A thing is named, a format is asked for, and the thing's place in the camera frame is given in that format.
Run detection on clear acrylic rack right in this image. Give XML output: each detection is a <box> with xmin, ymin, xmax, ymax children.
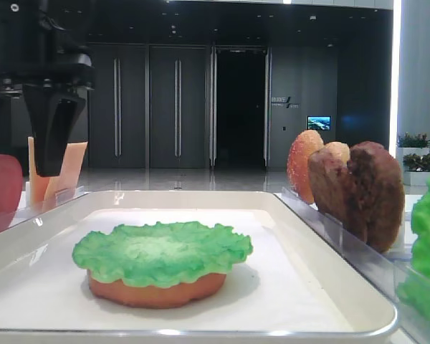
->
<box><xmin>277</xmin><ymin>188</ymin><xmax>430</xmax><ymax>343</ymax></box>

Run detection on sesame bun top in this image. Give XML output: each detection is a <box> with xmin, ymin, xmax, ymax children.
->
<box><xmin>287</xmin><ymin>130</ymin><xmax>324</xmax><ymax>204</ymax></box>

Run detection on brown meat patty inner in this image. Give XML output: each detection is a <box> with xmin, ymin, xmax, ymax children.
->
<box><xmin>307</xmin><ymin>148</ymin><xmax>349</xmax><ymax>224</ymax></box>

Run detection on clear acrylic rack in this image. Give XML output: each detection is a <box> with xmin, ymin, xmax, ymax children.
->
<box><xmin>0</xmin><ymin>181</ymin><xmax>87</xmax><ymax>233</ymax></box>
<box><xmin>277</xmin><ymin>188</ymin><xmax>430</xmax><ymax>343</ymax></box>

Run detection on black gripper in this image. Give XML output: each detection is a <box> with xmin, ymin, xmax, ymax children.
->
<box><xmin>0</xmin><ymin>1</ymin><xmax>95</xmax><ymax>177</ymax></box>

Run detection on bun bottom under lettuce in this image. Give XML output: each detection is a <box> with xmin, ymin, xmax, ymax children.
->
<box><xmin>87</xmin><ymin>271</ymin><xmax>226</xmax><ymax>309</ymax></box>

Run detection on plain bun half right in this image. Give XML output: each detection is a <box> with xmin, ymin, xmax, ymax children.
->
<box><xmin>324</xmin><ymin>141</ymin><xmax>350</xmax><ymax>164</ymax></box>

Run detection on potted plants in planter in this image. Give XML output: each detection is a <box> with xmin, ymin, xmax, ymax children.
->
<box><xmin>396</xmin><ymin>133</ymin><xmax>430</xmax><ymax>186</ymax></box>

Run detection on white metal tray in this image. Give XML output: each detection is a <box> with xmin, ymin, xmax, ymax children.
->
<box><xmin>0</xmin><ymin>191</ymin><xmax>398</xmax><ymax>343</ymax></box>

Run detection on green lettuce leaf on tray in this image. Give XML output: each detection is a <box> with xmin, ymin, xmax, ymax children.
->
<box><xmin>72</xmin><ymin>221</ymin><xmax>253</xmax><ymax>289</ymax></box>

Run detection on orange cheese slice inner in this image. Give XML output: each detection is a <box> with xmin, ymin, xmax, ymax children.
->
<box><xmin>44</xmin><ymin>142</ymin><xmax>87</xmax><ymax>201</ymax></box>

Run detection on dark meat patty outer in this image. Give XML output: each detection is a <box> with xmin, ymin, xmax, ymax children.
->
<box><xmin>344</xmin><ymin>141</ymin><xmax>405</xmax><ymax>253</ymax></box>

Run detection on clear acrylic rack left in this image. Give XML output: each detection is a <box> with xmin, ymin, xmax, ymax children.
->
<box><xmin>0</xmin><ymin>181</ymin><xmax>87</xmax><ymax>233</ymax></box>

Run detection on small wall screen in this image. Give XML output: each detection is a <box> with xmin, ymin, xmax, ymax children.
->
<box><xmin>307</xmin><ymin>116</ymin><xmax>331</xmax><ymax>131</ymax></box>

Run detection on standing green lettuce leaf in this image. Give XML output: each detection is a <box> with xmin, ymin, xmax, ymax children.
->
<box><xmin>397</xmin><ymin>179</ymin><xmax>430</xmax><ymax>322</ymax></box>

